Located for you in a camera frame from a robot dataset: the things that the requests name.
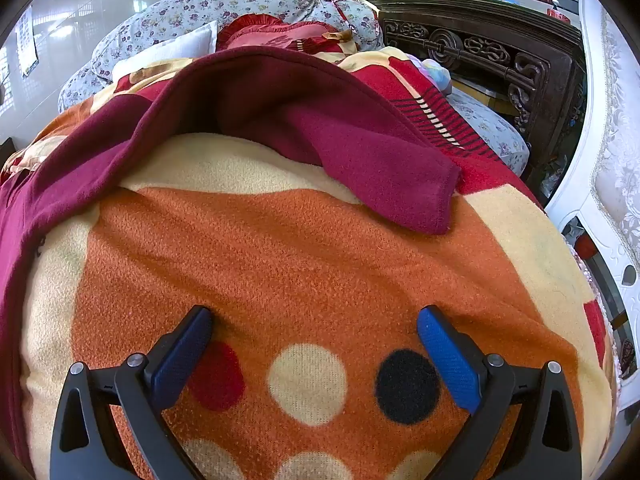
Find maroon fleece garment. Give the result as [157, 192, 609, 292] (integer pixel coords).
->
[1, 47, 459, 464]

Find orange red patterned blanket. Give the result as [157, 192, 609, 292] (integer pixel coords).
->
[1, 48, 616, 479]

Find floral bed sheet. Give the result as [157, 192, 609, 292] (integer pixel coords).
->
[446, 87, 529, 177]

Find dark carved wooden headboard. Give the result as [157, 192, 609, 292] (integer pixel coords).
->
[373, 0, 587, 183]

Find white pillow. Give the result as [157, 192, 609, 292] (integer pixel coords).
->
[112, 21, 217, 82]

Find floral quilt bundle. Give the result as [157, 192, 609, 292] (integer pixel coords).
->
[58, 0, 383, 113]

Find red embroidered pillow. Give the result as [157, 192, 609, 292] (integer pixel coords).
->
[216, 14, 358, 55]

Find wall calendar poster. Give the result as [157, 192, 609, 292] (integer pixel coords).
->
[15, 6, 38, 78]

